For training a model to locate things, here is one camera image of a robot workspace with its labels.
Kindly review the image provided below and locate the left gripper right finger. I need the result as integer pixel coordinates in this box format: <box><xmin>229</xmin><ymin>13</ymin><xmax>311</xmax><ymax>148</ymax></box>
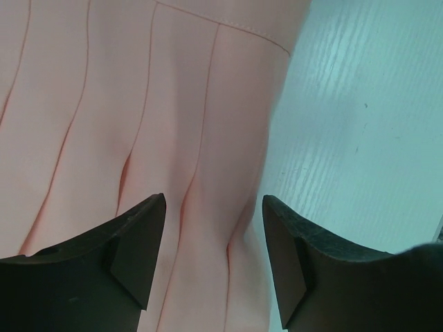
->
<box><xmin>262</xmin><ymin>195</ymin><xmax>442</xmax><ymax>331</ymax></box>

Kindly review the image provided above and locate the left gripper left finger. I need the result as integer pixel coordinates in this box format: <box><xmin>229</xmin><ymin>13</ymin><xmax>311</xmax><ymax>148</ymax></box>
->
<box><xmin>1</xmin><ymin>194</ymin><xmax>166</xmax><ymax>332</ymax></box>

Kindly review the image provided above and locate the salmon orange skirt pile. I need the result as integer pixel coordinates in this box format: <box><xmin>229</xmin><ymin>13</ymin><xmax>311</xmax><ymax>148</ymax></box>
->
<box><xmin>1</xmin><ymin>1</ymin><xmax>309</xmax><ymax>331</ymax></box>

